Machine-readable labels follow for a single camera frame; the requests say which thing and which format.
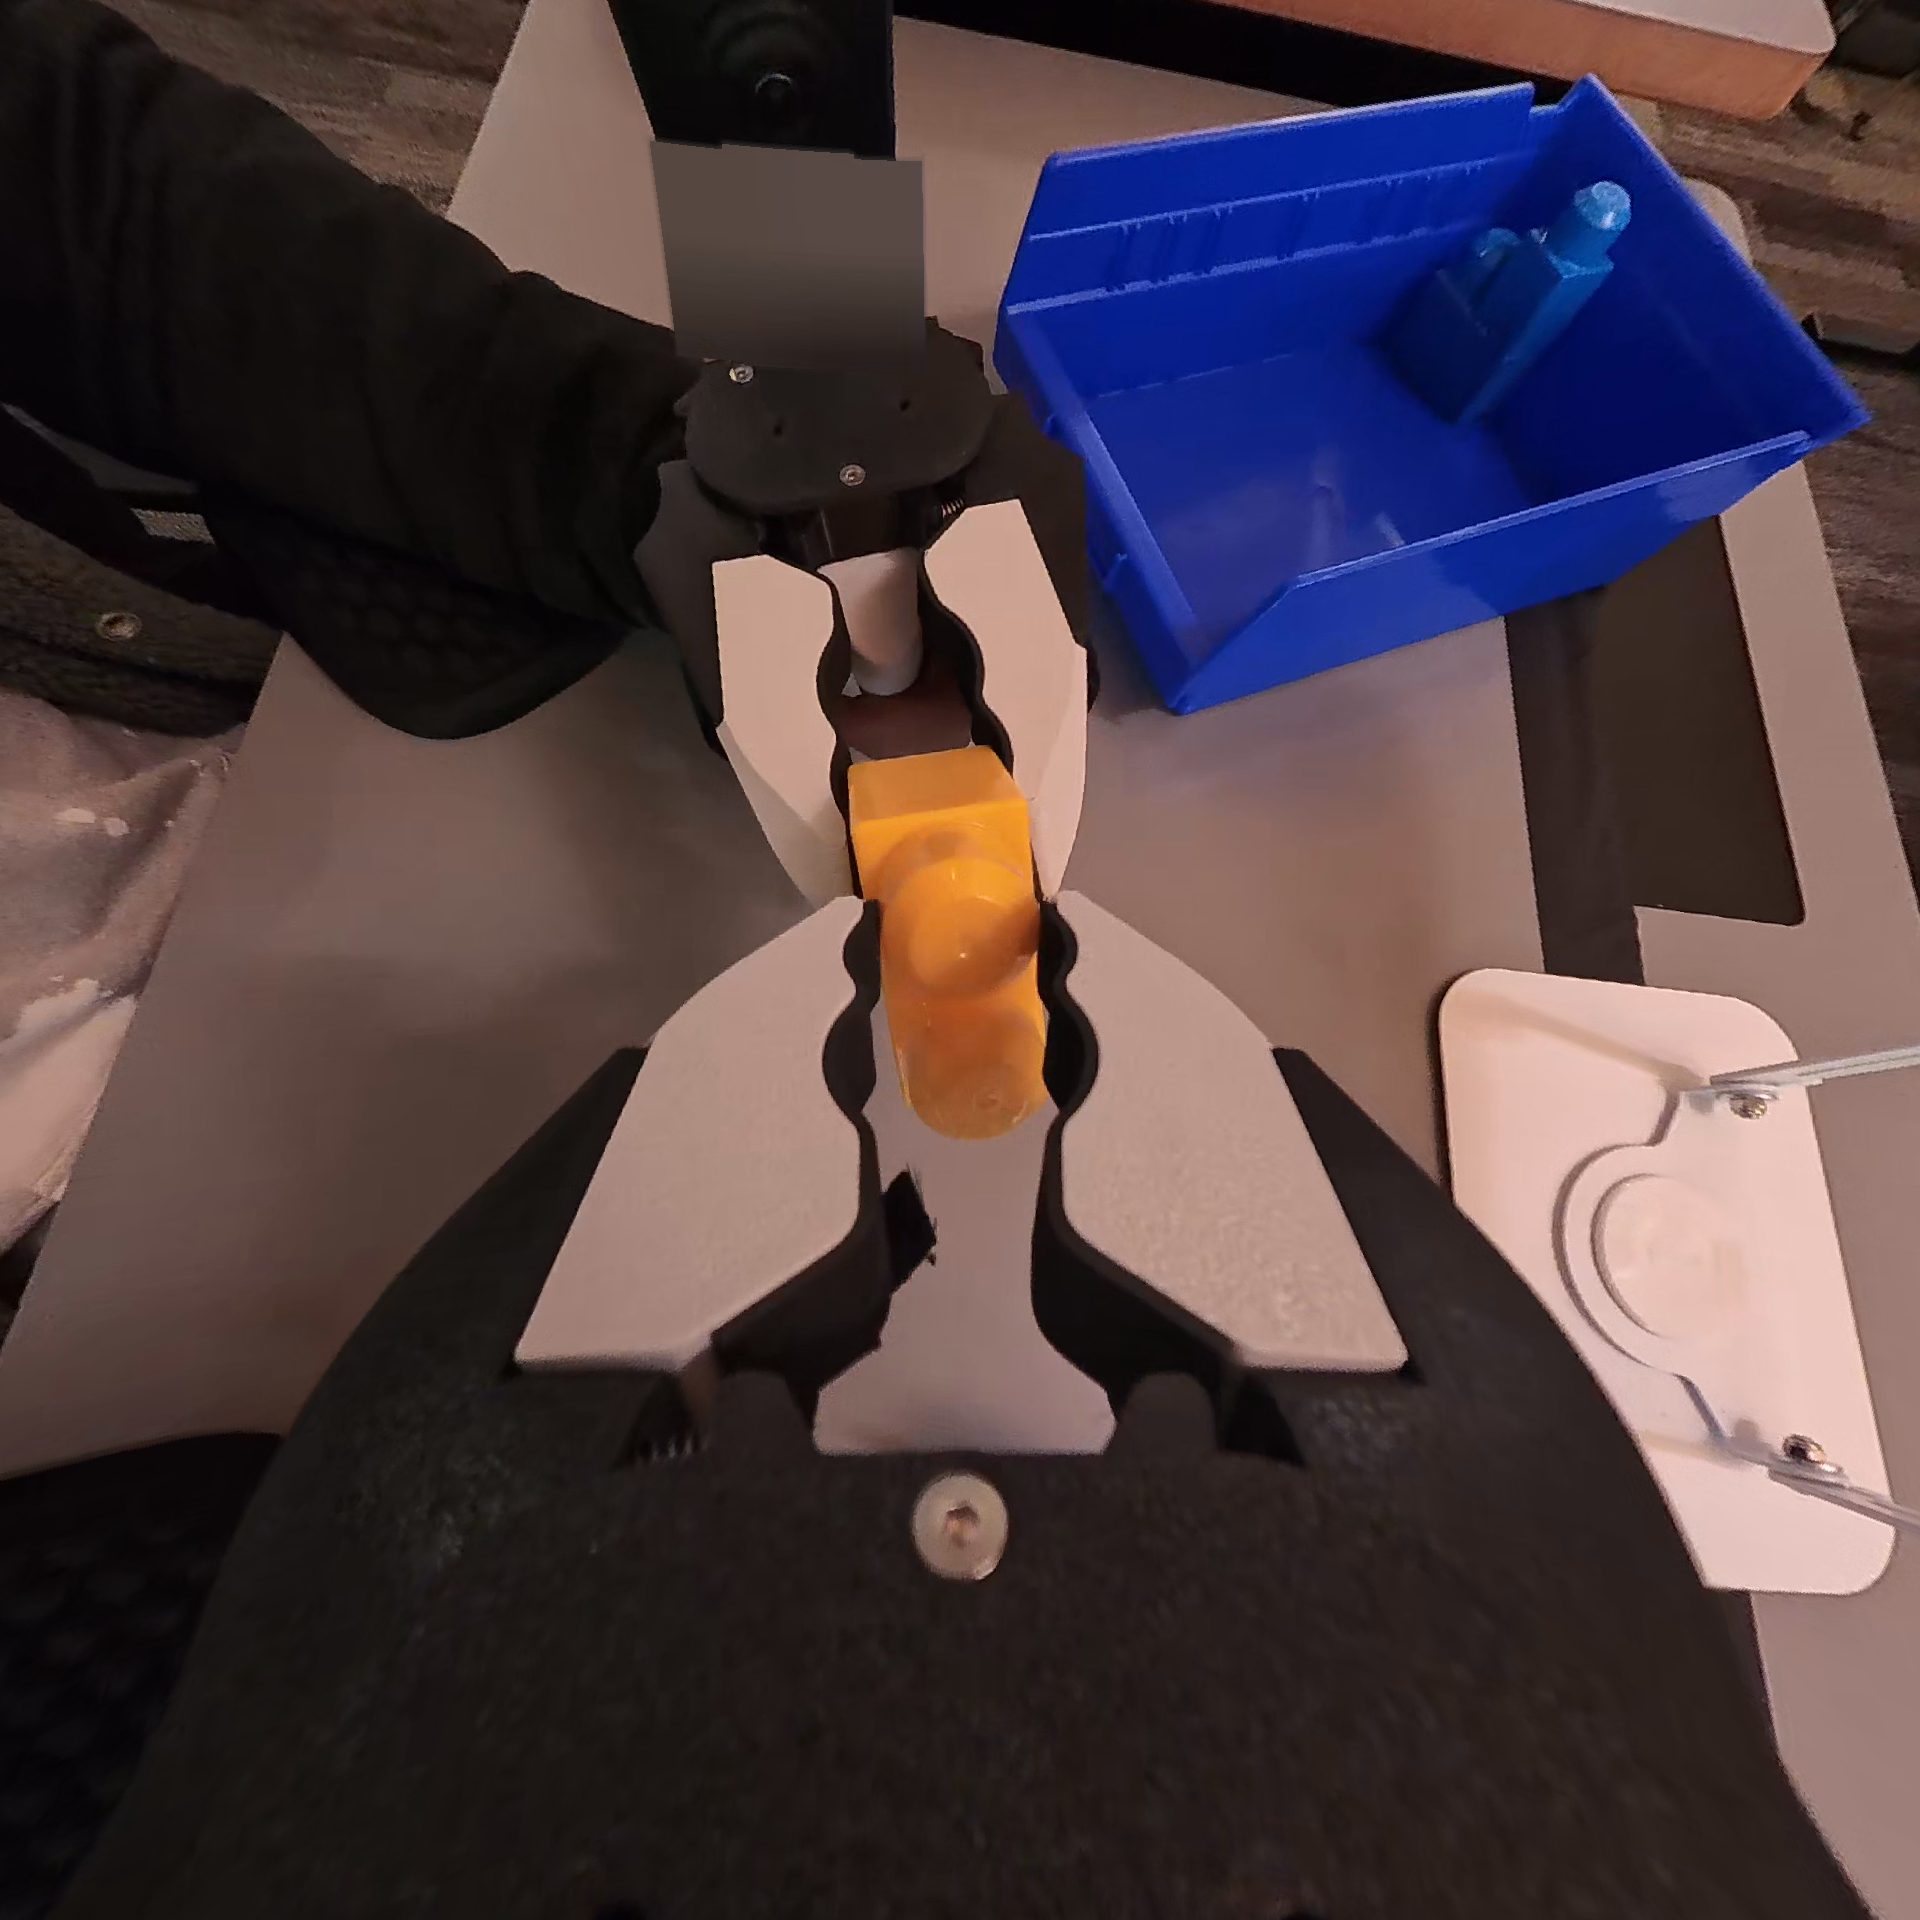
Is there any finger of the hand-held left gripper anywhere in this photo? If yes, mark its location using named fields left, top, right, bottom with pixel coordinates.
left=921, top=503, right=1089, bottom=905
left=708, top=547, right=865, bottom=905

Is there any blue two-stud mega block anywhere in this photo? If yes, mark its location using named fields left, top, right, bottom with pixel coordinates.
left=1396, top=229, right=1561, bottom=428

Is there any black chair armrest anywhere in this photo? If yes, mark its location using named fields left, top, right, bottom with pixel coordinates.
left=0, top=1431, right=290, bottom=1920

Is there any person's pale garment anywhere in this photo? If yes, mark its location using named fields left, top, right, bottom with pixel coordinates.
left=0, top=698, right=237, bottom=1251

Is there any blue plastic bin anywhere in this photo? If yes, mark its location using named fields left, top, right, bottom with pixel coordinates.
left=993, top=75, right=1875, bottom=715

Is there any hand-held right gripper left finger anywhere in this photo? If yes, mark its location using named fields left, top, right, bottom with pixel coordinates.
left=514, top=895, right=939, bottom=1379

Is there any blue one-stud mega block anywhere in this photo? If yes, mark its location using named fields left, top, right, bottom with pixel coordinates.
left=1477, top=178, right=1635, bottom=425

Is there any wooden document stand white base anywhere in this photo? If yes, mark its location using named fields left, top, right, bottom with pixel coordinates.
left=1435, top=966, right=1920, bottom=1598

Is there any yellow two-stud mega block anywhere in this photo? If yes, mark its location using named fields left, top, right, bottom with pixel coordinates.
left=877, top=855, right=1057, bottom=1145

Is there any person's dark fleece jacket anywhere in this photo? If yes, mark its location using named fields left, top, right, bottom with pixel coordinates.
left=0, top=405, right=290, bottom=741

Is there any person's left forearm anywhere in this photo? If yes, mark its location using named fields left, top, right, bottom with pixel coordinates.
left=0, top=0, right=707, bottom=741

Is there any person's left hand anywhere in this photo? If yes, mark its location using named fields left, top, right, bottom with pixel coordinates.
left=831, top=694, right=988, bottom=767

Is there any grey top table wooden edge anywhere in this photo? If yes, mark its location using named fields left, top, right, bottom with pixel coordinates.
left=1199, top=0, right=1835, bottom=122

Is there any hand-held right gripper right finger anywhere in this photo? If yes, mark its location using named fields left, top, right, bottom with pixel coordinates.
left=1030, top=891, right=1413, bottom=1379

